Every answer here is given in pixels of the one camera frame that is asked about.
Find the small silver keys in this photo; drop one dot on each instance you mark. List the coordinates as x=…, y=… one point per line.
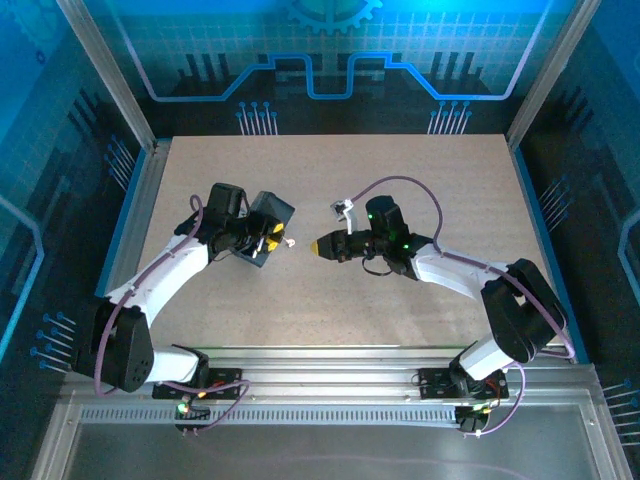
x=290, y=243

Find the starry night tin box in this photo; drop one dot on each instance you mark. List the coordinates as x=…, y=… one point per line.
x=280, y=207

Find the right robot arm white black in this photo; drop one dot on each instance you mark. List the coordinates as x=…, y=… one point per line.
x=520, y=310

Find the left black connector box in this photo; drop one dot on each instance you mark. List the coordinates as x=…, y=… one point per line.
x=192, y=415

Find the black connector box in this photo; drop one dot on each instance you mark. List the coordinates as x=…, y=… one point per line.
x=192, y=415
x=470, y=420

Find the right black connector box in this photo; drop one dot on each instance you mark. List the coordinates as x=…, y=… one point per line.
x=470, y=420

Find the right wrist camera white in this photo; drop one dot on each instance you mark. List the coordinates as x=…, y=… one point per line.
x=345, y=212

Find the aluminium side rail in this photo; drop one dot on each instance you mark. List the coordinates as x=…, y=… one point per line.
x=132, y=225

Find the aluminium front frame rail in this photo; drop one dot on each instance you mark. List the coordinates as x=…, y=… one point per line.
x=325, y=365

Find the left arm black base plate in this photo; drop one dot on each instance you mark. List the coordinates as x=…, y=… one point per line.
x=222, y=387

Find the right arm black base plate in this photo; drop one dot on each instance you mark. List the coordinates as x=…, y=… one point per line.
x=435, y=382

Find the aluminium frame post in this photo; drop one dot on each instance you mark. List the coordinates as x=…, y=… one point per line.
x=550, y=75
x=110, y=75

